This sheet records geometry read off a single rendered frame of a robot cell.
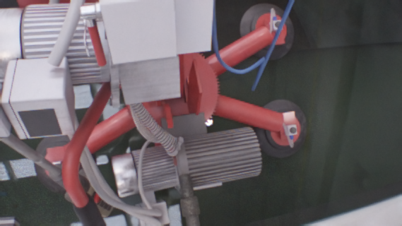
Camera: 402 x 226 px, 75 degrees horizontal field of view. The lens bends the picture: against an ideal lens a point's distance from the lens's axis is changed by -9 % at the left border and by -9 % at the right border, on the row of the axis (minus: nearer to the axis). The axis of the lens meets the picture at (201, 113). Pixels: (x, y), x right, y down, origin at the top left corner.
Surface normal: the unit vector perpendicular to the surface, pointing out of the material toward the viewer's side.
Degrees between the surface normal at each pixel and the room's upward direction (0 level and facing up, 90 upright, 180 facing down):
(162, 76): 73
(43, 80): 14
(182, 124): 26
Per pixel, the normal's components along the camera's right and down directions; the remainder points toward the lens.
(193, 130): 0.16, 0.00
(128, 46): 0.21, 0.75
